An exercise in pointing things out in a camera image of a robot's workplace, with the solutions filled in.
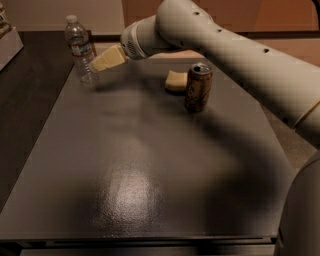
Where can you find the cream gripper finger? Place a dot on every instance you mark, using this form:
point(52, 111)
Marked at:
point(110, 58)

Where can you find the white box at left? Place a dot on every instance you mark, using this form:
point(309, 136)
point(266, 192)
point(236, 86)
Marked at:
point(10, 45)

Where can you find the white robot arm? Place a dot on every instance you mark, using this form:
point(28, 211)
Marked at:
point(286, 86)

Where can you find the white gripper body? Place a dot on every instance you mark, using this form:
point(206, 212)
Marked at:
point(129, 43)

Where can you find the brown soda can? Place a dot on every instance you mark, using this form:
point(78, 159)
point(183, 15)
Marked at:
point(199, 80)

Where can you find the clear plastic water bottle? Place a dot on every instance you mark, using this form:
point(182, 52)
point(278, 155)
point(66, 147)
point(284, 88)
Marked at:
point(77, 39)

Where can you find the yellow sponge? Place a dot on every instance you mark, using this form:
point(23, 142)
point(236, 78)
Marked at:
point(176, 81)

